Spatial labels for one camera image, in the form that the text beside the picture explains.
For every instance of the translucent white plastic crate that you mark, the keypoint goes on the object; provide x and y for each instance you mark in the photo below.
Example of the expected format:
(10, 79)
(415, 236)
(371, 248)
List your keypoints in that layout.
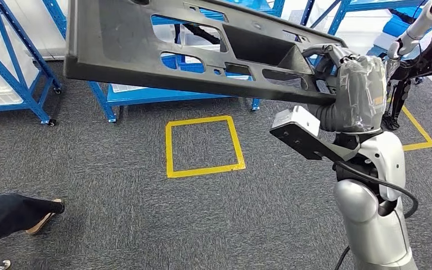
(357, 29)

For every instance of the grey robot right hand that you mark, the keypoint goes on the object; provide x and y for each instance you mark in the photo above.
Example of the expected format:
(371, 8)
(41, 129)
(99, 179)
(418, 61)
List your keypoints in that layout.
(361, 93)

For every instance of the person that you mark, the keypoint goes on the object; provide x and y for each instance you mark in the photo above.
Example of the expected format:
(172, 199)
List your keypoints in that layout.
(7, 216)

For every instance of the black curved part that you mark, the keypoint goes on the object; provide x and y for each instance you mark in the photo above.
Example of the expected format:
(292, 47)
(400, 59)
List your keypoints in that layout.
(201, 33)

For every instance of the tan sandal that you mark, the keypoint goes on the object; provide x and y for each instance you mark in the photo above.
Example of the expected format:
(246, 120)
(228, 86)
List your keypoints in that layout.
(41, 221)

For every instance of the blue wheeled shelf rack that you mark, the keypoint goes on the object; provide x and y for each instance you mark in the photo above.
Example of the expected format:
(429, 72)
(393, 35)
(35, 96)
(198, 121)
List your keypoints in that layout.
(0, 108)

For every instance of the black plastic panel part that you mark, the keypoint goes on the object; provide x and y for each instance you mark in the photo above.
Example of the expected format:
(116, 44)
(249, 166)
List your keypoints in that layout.
(108, 44)

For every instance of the blue plastic crate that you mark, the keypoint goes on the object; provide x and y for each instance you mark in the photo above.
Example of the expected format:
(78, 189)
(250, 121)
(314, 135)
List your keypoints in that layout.
(402, 28)

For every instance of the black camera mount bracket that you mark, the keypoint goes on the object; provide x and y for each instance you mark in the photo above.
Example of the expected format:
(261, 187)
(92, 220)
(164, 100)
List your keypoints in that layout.
(301, 143)

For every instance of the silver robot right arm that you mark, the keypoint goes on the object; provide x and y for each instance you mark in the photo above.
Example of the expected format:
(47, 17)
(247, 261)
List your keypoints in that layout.
(365, 223)

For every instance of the yellow floor tape square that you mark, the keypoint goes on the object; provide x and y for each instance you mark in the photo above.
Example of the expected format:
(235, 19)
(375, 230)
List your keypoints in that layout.
(169, 149)
(419, 128)

